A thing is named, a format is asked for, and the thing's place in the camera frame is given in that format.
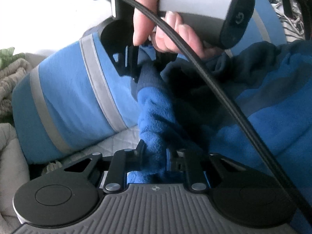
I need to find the beige lace cloth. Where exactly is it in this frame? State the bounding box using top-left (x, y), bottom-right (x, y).
top-left (0, 52), bottom-right (33, 125)

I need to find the large blue striped pillow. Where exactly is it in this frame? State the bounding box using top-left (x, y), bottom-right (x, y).
top-left (11, 32), bottom-right (143, 164)

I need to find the beige comforter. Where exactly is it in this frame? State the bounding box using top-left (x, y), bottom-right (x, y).
top-left (0, 123), bottom-right (32, 226)

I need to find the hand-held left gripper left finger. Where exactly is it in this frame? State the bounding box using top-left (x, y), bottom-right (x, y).
top-left (63, 140), bottom-right (147, 193)

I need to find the green cloth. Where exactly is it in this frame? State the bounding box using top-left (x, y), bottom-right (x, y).
top-left (0, 47), bottom-right (16, 69)

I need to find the white quilted bedspread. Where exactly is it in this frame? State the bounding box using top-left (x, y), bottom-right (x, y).
top-left (57, 126), bottom-right (142, 167)

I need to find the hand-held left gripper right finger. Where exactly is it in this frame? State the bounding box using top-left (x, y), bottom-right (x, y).
top-left (166, 149), bottom-right (247, 192)

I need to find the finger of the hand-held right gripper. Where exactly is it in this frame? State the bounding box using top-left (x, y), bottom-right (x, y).
top-left (156, 52), bottom-right (178, 66)
top-left (113, 44), bottom-right (140, 84)

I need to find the black cable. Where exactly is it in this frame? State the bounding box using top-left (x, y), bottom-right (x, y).
top-left (105, 0), bottom-right (312, 221)

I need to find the person's right hand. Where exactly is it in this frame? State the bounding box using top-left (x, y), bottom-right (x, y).
top-left (133, 0), bottom-right (225, 59)

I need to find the blue fleece jacket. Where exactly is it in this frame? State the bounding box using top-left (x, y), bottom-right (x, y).
top-left (130, 40), bottom-right (312, 234)

